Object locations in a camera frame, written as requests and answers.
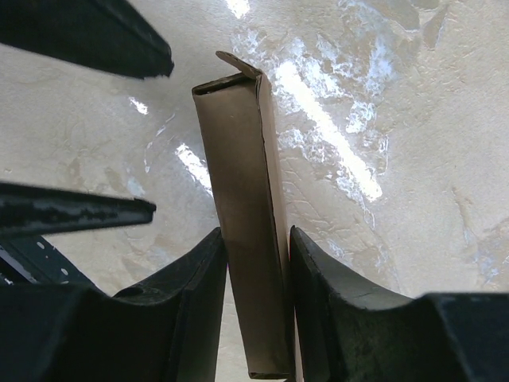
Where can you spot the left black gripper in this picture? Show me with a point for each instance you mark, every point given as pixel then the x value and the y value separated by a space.
pixel 28 210

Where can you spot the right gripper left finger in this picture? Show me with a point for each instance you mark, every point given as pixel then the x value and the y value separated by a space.
pixel 163 328

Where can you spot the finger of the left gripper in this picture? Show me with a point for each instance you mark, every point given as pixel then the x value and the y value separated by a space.
pixel 109 36

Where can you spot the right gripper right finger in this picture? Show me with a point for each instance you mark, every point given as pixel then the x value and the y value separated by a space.
pixel 351 329

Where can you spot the brown cardboard paper box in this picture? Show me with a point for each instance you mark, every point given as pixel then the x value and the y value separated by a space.
pixel 237 126

